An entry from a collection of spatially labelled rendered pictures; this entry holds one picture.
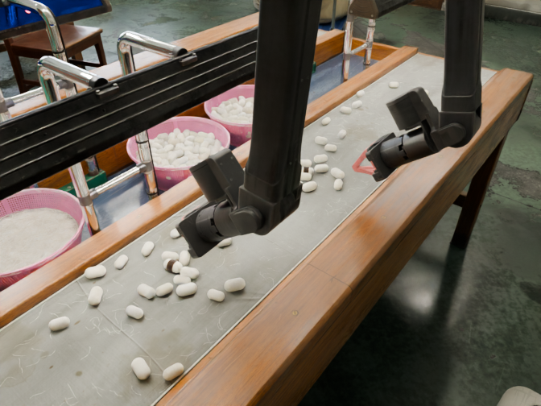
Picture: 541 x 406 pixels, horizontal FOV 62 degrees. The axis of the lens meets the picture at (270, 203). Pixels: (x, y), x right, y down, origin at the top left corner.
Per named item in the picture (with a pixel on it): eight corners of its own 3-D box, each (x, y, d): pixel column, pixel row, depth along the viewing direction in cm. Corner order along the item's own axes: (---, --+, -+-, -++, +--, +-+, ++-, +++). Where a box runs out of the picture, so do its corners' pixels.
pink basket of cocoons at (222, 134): (245, 153, 130) (244, 123, 124) (208, 208, 110) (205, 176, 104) (163, 139, 136) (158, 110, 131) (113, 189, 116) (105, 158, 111)
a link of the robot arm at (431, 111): (467, 139, 76) (479, 125, 82) (437, 79, 75) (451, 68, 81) (405, 163, 84) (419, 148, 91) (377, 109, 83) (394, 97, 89)
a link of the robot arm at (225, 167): (262, 231, 58) (299, 200, 63) (217, 152, 56) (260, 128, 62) (212, 245, 67) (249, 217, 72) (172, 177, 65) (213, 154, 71)
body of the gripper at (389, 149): (362, 154, 90) (391, 142, 84) (386, 134, 96) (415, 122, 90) (377, 182, 91) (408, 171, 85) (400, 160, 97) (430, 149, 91)
